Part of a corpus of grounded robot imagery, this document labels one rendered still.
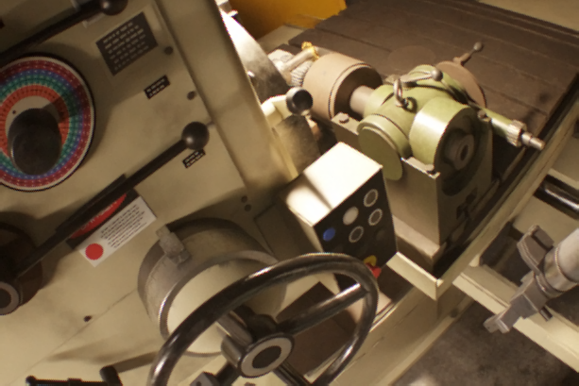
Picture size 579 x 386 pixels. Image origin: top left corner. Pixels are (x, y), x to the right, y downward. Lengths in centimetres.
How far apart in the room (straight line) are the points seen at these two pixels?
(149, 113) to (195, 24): 13
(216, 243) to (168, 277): 9
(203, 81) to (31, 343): 51
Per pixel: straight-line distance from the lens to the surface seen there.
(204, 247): 62
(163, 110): 58
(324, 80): 109
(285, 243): 81
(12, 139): 46
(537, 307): 72
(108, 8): 47
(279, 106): 71
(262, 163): 70
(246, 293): 45
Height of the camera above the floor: 184
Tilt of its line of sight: 40 degrees down
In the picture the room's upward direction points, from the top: 23 degrees counter-clockwise
